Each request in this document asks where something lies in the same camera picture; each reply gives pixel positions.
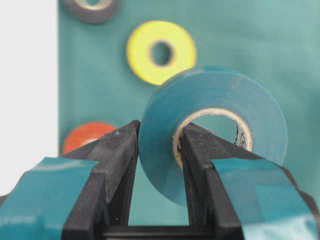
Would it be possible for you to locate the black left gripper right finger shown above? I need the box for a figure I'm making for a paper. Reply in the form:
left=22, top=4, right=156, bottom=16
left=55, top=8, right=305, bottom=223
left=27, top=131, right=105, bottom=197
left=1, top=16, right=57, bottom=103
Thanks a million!
left=181, top=123, right=320, bottom=240

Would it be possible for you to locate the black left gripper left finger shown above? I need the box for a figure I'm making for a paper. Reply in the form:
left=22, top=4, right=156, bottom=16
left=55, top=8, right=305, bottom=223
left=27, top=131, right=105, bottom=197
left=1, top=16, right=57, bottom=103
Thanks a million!
left=0, top=119, right=141, bottom=240

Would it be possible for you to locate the green tape roll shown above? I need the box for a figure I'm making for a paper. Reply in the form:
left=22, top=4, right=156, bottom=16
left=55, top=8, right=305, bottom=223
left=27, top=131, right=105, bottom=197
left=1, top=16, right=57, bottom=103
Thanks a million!
left=138, top=66, right=288, bottom=206

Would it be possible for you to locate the black tape roll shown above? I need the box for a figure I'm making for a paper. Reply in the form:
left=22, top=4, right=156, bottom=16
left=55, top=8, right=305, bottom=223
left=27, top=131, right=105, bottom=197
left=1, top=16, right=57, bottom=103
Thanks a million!
left=61, top=0, right=120, bottom=24

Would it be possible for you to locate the red tape roll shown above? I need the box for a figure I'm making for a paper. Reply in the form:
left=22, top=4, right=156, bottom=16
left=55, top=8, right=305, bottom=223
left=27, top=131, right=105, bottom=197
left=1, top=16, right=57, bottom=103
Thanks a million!
left=62, top=121, right=116, bottom=155

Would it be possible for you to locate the white plastic tray case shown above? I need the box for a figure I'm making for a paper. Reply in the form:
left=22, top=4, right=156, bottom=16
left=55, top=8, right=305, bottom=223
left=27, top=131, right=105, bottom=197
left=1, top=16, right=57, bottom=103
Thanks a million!
left=0, top=0, right=60, bottom=161

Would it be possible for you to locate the yellow tape roll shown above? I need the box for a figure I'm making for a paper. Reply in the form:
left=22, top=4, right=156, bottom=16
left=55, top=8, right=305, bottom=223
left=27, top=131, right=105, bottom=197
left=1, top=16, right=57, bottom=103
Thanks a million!
left=126, top=20, right=197, bottom=85

